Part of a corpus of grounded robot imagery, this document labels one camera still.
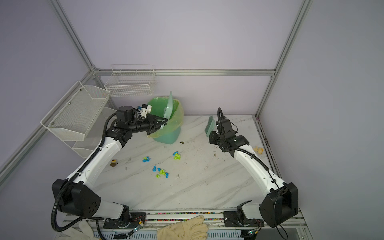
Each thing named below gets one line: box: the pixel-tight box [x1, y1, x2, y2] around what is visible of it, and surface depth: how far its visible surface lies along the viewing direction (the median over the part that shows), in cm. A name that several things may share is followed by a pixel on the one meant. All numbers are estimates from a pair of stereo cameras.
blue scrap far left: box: [142, 156, 151, 163], surface depth 97 cm
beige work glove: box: [156, 214, 209, 240], surface depth 72 cm
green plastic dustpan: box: [160, 90, 173, 129], surface depth 74 cm
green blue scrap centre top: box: [172, 151, 182, 160], surface depth 99 cm
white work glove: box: [57, 220, 101, 240], surface depth 71 cm
